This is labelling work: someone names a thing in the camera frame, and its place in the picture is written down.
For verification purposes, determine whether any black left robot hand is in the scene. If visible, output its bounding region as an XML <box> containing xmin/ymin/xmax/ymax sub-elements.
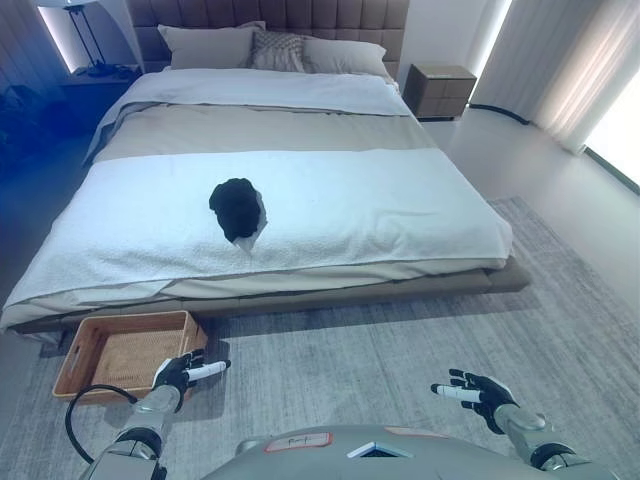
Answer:
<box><xmin>151</xmin><ymin>349</ymin><xmax>233</xmax><ymax>401</ymax></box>

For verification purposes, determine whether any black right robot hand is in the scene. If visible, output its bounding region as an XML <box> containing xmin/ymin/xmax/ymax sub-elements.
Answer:
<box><xmin>431</xmin><ymin>368</ymin><xmax>521</xmax><ymax>435</ymax></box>

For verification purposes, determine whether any black clothing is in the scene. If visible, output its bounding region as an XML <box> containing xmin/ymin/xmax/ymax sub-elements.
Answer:
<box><xmin>208</xmin><ymin>176</ymin><xmax>267</xmax><ymax>244</ymax></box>

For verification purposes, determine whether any brown wicker basket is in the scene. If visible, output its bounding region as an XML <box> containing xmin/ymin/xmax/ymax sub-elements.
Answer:
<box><xmin>51</xmin><ymin>309</ymin><xmax>209</xmax><ymax>405</ymax></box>

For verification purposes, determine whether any brown bed platform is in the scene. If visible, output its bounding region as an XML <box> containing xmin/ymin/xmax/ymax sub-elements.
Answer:
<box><xmin>9</xmin><ymin>260</ymin><xmax>532</xmax><ymax>337</ymax></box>

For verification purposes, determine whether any grey robot torso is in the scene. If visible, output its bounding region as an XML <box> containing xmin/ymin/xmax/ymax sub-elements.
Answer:
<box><xmin>219</xmin><ymin>423</ymin><xmax>534</xmax><ymax>480</ymax></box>

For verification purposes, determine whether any grey rug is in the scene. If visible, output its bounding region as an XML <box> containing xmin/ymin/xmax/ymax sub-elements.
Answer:
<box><xmin>0</xmin><ymin>195</ymin><xmax>640</xmax><ymax>480</ymax></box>

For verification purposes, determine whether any grey cloth piece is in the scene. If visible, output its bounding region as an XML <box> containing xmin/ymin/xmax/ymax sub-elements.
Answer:
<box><xmin>233</xmin><ymin>188</ymin><xmax>272</xmax><ymax>258</ymax></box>

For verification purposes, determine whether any dark nightstand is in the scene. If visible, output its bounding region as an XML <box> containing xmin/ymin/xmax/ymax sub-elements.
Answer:
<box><xmin>58</xmin><ymin>62</ymin><xmax>145</xmax><ymax>132</ymax></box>

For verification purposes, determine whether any light grey duvet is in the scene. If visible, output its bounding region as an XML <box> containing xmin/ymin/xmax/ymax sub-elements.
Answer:
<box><xmin>81</xmin><ymin>67</ymin><xmax>420</xmax><ymax>167</ymax></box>

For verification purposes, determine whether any brown wooden nightstand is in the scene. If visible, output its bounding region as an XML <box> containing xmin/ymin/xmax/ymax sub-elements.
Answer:
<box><xmin>402</xmin><ymin>62</ymin><xmax>479</xmax><ymax>122</ymax></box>

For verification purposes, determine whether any large beige pillow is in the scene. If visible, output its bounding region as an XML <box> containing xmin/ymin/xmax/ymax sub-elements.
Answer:
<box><xmin>156</xmin><ymin>20</ymin><xmax>267</xmax><ymax>71</ymax></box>

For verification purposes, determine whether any beige curtain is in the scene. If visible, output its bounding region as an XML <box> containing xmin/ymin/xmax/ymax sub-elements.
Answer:
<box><xmin>468</xmin><ymin>0</ymin><xmax>640</xmax><ymax>154</ymax></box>

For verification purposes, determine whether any patterned grey cushion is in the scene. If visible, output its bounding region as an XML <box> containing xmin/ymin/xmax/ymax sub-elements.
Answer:
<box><xmin>249</xmin><ymin>30</ymin><xmax>308</xmax><ymax>73</ymax></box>

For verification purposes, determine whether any white shade table lamp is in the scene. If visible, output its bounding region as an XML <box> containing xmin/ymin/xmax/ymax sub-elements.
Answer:
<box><xmin>37</xmin><ymin>0</ymin><xmax>132</xmax><ymax>77</ymax></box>

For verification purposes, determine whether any flat beige pillow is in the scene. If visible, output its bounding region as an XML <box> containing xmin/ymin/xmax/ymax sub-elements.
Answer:
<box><xmin>298</xmin><ymin>38</ymin><xmax>389</xmax><ymax>77</ymax></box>

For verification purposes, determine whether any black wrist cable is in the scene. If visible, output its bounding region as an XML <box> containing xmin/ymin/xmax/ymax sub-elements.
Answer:
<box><xmin>65</xmin><ymin>383</ymin><xmax>140</xmax><ymax>466</ymax></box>

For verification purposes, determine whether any black floor cable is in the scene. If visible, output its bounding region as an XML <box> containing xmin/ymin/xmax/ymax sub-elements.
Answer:
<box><xmin>467</xmin><ymin>102</ymin><xmax>533</xmax><ymax>127</ymax></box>

